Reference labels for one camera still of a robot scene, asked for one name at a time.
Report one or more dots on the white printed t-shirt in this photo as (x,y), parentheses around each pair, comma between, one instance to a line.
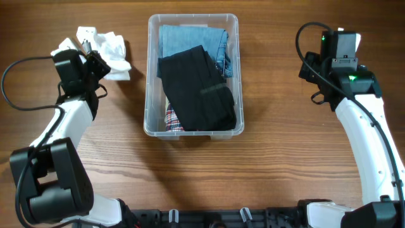
(112,49)

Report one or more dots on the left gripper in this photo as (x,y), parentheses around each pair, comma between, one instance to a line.
(97,58)

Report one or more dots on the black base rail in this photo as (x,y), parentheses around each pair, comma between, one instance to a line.
(244,217)

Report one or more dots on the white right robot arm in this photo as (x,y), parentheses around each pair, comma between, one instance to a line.
(354,94)

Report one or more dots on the plaid shirt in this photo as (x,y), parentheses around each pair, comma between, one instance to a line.
(171,120)

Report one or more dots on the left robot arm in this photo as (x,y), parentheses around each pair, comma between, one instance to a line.
(52,186)

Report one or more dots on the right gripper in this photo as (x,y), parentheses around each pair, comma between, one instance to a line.
(307,73)

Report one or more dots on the blue jeans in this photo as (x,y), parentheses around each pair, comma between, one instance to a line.
(176,39)

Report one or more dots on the black garment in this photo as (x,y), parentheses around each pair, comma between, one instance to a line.
(197,91)

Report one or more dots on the clear plastic storage bin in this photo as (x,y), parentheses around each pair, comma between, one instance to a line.
(155,101)

